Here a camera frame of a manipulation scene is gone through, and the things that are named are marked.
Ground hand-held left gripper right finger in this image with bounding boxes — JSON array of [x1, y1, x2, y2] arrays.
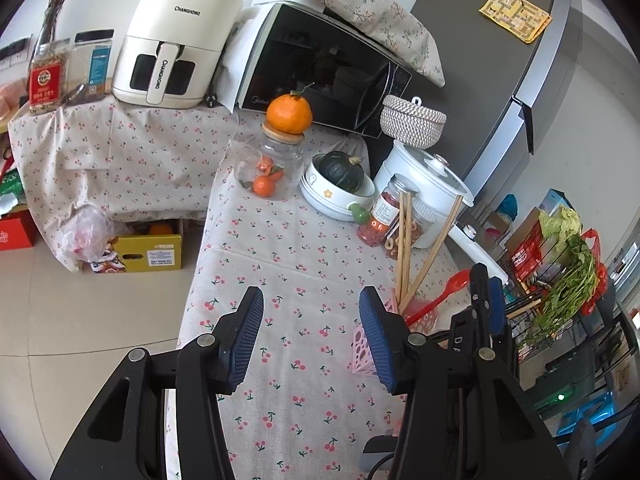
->
[[359, 286, 571, 480]]

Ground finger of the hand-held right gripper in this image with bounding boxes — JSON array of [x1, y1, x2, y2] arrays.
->
[[468, 262, 493, 356], [487, 276, 512, 343]]

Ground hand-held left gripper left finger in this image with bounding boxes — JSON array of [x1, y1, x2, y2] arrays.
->
[[50, 286, 265, 480]]

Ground pink plastic utensil basket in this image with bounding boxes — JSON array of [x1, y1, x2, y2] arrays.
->
[[350, 296, 443, 377]]

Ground red plastic spoon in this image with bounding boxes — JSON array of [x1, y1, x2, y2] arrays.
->
[[404, 269, 472, 329]]

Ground blue plastic stool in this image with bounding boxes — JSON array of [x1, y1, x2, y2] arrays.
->
[[556, 392, 619, 442]]

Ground red snack packet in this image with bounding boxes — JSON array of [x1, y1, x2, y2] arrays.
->
[[505, 225, 547, 282]]

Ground bunch of green herbs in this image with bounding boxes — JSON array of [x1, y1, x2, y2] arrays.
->
[[522, 232, 601, 347]]

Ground cherry print tablecloth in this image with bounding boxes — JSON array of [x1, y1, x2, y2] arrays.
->
[[7, 95, 482, 480]]

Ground jar of dried fruit slices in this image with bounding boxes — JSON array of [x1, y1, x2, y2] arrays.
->
[[384, 195, 441, 261]]

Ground red plastic bag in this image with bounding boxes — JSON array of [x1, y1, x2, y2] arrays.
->
[[579, 229, 610, 317]]

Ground napa cabbage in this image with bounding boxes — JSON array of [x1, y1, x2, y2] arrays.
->
[[539, 206, 584, 247]]

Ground jar of red berries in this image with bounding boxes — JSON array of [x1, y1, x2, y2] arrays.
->
[[356, 173, 421, 249]]

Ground yellow cardboard box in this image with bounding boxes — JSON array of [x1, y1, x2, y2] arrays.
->
[[107, 220, 185, 272]]

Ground white electric pot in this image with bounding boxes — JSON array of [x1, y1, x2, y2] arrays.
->
[[372, 139, 511, 284]]

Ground plain white bowl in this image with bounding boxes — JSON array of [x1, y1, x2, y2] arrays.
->
[[299, 170, 377, 222]]

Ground small orange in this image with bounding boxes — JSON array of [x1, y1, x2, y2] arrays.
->
[[251, 175, 278, 198], [257, 157, 285, 181]]

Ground colourful snack packet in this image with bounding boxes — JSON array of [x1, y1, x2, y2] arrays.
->
[[90, 250, 126, 275]]

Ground dark green pumpkin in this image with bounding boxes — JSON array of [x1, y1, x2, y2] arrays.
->
[[319, 151, 374, 194]]

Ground glass jar with wooden lid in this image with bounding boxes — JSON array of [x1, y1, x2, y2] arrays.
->
[[234, 122, 306, 202]]

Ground clear plastic bag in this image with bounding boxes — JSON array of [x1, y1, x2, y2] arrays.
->
[[59, 205, 117, 264]]

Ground grey refrigerator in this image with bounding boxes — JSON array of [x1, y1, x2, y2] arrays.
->
[[410, 0, 587, 211]]

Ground large orange with stem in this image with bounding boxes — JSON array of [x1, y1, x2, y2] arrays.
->
[[266, 82, 315, 136]]

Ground red cardboard box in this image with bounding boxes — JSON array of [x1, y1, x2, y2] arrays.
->
[[0, 212, 39, 251]]

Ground black microwave oven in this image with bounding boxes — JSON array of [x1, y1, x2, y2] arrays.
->
[[235, 2, 414, 140]]

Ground yellow paper sheet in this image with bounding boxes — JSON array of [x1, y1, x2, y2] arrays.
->
[[479, 0, 554, 44]]

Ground cream air fryer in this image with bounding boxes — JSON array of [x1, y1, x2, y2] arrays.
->
[[111, 0, 245, 110]]

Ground clear container blue label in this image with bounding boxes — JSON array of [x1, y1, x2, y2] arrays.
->
[[70, 30, 115, 102]]

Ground floral cloth cover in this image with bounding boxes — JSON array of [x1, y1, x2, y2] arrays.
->
[[255, 0, 446, 89]]

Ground food packet with red label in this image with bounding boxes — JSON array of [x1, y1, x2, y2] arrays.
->
[[27, 39, 72, 116]]

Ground black wire rack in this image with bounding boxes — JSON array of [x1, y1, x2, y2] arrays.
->
[[495, 240, 603, 363]]

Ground woven rope basket with lid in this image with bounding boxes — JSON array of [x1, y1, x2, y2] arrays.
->
[[380, 94, 447, 150]]

